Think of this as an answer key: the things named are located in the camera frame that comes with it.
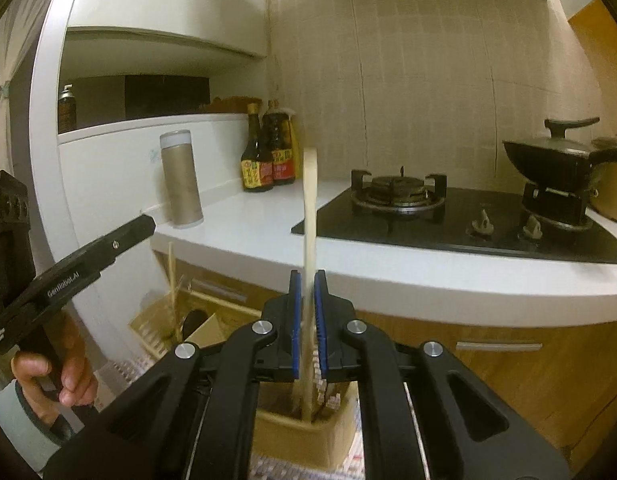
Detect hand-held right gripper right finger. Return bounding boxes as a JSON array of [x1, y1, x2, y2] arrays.
[[313, 269, 570, 480]]

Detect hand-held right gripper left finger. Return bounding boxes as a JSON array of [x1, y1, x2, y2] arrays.
[[43, 269, 304, 480]]

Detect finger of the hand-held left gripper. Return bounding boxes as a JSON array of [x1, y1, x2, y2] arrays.
[[87, 214, 157, 281]]

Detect wooden chopstick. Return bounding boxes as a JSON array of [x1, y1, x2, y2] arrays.
[[172, 280, 185, 343], [288, 146, 320, 423], [167, 241, 178, 331]]

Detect black plastic spoon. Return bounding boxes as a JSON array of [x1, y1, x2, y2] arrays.
[[181, 310, 209, 342]]

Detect yellow plastic utensil basket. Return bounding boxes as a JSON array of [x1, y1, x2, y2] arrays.
[[128, 290, 360, 468]]

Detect person's left forearm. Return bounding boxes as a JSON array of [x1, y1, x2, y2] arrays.
[[0, 379, 84, 475]]

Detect person's left hand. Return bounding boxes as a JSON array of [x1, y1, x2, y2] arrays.
[[11, 310, 98, 413]]

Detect beige cylindrical canister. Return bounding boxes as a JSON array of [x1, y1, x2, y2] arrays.
[[159, 130, 205, 229]]

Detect white kitchen countertop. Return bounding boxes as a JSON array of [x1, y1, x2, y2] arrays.
[[151, 175, 617, 328]]

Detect dark spray can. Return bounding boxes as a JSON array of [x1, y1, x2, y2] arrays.
[[58, 85, 78, 131]]

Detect slim dark sauce bottle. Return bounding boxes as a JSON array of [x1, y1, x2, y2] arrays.
[[241, 103, 274, 192]]

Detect black gas stove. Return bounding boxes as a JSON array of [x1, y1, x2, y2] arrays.
[[291, 166, 617, 265]]

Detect wide dark sauce bottle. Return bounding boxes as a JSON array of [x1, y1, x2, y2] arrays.
[[261, 100, 298, 186]]

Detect wooden base cabinets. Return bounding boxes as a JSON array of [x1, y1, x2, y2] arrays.
[[153, 255, 617, 471]]

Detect black wok with lid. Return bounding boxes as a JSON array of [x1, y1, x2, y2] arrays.
[[503, 117, 617, 192]]

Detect beige pressure cooker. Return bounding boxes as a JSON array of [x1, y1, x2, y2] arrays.
[[589, 135, 617, 227]]

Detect silver drawer handle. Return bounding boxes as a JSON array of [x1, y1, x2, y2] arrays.
[[456, 341, 543, 353], [188, 281, 249, 305]]

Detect white wall cabinet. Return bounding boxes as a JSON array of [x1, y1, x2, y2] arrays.
[[63, 0, 268, 58]]

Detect yellow wall cabinet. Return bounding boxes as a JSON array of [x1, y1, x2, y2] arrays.
[[567, 0, 617, 126]]

